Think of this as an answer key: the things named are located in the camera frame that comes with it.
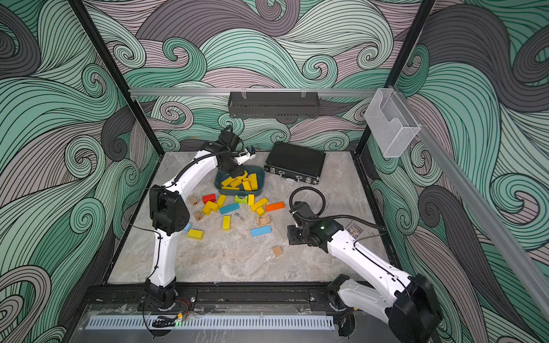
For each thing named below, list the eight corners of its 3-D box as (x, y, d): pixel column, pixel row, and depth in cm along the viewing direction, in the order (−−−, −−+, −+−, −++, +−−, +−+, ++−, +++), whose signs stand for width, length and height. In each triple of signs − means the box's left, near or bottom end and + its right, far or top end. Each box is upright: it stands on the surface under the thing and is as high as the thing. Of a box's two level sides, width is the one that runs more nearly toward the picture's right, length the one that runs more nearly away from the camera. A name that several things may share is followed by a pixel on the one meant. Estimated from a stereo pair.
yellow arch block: (202, 213, 98) (201, 210, 96) (209, 203, 102) (208, 200, 100) (213, 217, 97) (212, 215, 95) (220, 207, 100) (219, 204, 98)
